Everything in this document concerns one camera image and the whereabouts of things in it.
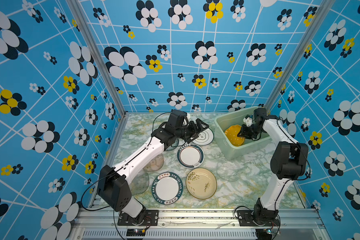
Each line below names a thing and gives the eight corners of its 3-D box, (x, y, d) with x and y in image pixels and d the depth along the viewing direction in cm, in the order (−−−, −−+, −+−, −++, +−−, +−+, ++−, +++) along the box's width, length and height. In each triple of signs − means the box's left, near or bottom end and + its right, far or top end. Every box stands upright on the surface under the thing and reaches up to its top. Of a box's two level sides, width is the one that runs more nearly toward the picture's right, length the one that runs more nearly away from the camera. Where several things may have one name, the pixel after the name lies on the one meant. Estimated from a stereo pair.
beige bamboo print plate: (185, 199, 81) (185, 198, 79) (185, 169, 92) (185, 167, 90) (218, 199, 81) (219, 198, 79) (214, 169, 92) (215, 167, 90)
